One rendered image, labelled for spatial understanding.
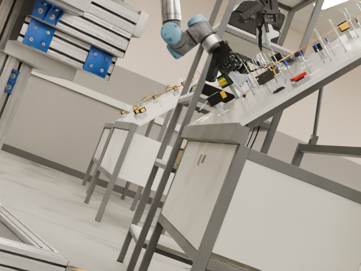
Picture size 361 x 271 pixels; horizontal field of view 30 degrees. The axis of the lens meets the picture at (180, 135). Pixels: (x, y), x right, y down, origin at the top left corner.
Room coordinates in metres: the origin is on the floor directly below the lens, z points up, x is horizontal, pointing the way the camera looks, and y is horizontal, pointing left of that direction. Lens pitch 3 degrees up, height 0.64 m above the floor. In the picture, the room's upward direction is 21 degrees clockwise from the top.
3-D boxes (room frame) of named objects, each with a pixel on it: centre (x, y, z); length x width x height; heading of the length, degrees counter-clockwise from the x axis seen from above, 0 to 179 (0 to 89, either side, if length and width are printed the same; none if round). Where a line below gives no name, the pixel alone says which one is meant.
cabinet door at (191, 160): (3.17, -0.09, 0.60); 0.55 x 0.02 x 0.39; 8
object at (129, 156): (6.26, 0.19, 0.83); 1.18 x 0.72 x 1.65; 12
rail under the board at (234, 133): (2.89, -0.11, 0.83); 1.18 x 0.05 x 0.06; 8
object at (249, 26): (3.74, -0.15, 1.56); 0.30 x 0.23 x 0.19; 100
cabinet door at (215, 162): (2.62, -0.17, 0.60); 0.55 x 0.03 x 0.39; 8
